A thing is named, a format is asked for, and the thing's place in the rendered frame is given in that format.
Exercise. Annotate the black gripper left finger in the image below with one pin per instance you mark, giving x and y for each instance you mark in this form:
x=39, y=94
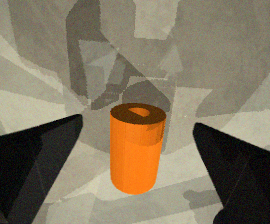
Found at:
x=30, y=162

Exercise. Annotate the orange knob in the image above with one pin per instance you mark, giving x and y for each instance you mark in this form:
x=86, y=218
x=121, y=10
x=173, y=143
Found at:
x=136, y=135

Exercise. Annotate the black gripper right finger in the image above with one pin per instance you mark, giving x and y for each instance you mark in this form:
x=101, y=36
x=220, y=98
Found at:
x=240, y=173

